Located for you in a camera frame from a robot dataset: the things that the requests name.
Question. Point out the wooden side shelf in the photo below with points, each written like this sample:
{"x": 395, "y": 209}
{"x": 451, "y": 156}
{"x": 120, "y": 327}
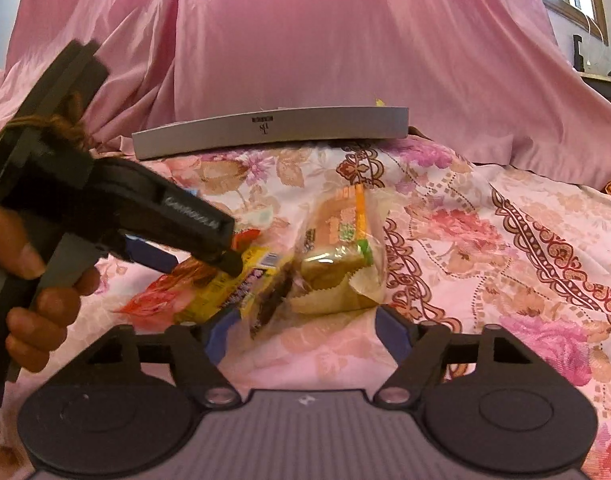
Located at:
{"x": 601, "y": 84}

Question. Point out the yellow snack bar packet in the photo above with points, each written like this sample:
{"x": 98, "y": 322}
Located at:
{"x": 204, "y": 297}

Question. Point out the pale green snack packet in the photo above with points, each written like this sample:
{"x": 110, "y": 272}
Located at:
{"x": 255, "y": 219}

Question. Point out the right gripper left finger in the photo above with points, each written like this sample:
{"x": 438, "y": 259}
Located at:
{"x": 196, "y": 350}

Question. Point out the grey cardboard snack box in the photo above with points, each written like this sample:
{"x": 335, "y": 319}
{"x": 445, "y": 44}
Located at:
{"x": 304, "y": 124}

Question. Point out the small brown date packet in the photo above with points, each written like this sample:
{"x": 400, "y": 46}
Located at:
{"x": 268, "y": 295}

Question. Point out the red dried tofu packet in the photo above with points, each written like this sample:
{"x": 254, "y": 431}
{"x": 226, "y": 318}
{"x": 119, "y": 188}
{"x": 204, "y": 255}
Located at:
{"x": 155, "y": 294}

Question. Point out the pink satin sheet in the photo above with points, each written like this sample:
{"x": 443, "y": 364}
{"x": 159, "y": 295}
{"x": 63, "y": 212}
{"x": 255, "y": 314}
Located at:
{"x": 483, "y": 77}

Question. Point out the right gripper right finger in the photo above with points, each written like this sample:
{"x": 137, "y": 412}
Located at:
{"x": 418, "y": 349}

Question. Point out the orange bread packet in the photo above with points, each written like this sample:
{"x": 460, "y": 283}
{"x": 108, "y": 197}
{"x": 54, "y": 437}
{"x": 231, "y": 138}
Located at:
{"x": 340, "y": 259}

